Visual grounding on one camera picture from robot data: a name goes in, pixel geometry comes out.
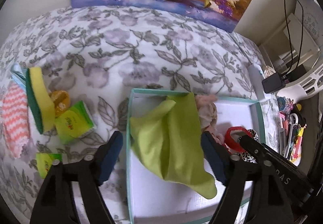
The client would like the leopard print scrunchie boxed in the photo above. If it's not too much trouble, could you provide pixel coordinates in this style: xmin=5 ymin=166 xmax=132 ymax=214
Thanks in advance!
xmin=239 ymin=129 xmax=258 ymax=163

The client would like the red tape roll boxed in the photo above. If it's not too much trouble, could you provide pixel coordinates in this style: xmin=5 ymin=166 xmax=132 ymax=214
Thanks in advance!
xmin=224 ymin=126 xmax=252 ymax=153

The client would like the green tissue pack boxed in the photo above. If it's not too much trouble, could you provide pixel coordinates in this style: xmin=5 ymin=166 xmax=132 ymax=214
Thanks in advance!
xmin=54 ymin=100 xmax=96 ymax=145
xmin=36 ymin=152 xmax=62 ymax=179

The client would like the pink floral scrunchie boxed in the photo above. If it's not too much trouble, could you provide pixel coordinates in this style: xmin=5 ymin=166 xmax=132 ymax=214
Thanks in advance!
xmin=195 ymin=94 xmax=224 ymax=145

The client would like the yellow green sponge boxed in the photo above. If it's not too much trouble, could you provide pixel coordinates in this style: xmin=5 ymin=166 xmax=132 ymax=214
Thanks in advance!
xmin=26 ymin=67 xmax=55 ymax=134

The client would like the lime green cloth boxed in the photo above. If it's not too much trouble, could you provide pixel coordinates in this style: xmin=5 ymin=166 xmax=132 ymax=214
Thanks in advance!
xmin=129 ymin=93 xmax=217 ymax=199

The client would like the pink striped cloth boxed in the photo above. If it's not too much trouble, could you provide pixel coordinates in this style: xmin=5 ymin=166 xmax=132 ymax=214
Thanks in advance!
xmin=1 ymin=83 xmax=29 ymax=158

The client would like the blue face mask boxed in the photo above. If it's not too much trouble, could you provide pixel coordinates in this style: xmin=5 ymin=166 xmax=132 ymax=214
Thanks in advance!
xmin=10 ymin=62 xmax=27 ymax=90

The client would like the colourful stationery pile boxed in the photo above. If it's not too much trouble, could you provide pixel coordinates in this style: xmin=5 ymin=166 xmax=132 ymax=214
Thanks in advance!
xmin=277 ymin=97 xmax=307 ymax=165

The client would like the white plastic basket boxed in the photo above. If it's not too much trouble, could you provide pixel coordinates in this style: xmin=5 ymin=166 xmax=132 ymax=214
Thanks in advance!
xmin=277 ymin=60 xmax=323 ymax=103

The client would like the teal and white tray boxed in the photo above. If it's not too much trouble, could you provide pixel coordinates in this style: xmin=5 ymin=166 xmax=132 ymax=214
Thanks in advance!
xmin=125 ymin=88 xmax=266 ymax=224

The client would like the black power adapter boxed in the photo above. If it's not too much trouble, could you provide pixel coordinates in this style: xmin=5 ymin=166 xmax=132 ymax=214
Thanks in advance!
xmin=262 ymin=73 xmax=286 ymax=94

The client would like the white power strip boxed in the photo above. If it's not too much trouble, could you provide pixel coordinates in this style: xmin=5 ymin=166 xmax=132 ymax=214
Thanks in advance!
xmin=247 ymin=64 xmax=271 ymax=102

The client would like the floral patterned blanket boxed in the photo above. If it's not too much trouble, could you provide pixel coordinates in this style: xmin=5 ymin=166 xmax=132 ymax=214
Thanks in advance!
xmin=1 ymin=6 xmax=264 ymax=223

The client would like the black cable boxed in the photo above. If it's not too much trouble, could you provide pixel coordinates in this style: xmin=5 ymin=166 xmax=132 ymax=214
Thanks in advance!
xmin=282 ymin=0 xmax=314 ymax=78

